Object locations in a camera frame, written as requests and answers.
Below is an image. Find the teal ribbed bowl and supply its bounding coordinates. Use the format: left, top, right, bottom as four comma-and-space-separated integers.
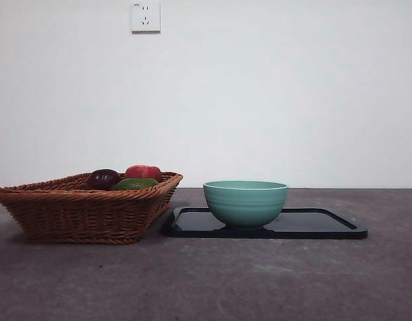
202, 180, 290, 231

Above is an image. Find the red apple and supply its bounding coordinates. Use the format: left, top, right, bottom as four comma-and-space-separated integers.
124, 164, 163, 183

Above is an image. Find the green avocado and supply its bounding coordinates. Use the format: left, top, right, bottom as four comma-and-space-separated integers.
111, 177, 160, 191

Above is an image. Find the dark purple plum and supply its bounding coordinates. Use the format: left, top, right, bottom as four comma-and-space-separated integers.
86, 169, 122, 191

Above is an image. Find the dark green rectangular tray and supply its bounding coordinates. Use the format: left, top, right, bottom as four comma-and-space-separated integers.
162, 206, 369, 240

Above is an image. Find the brown wicker basket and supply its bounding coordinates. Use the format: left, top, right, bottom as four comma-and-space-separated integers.
0, 171, 184, 245

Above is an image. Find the white wall socket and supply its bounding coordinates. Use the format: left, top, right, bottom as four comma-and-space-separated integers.
130, 0, 161, 33

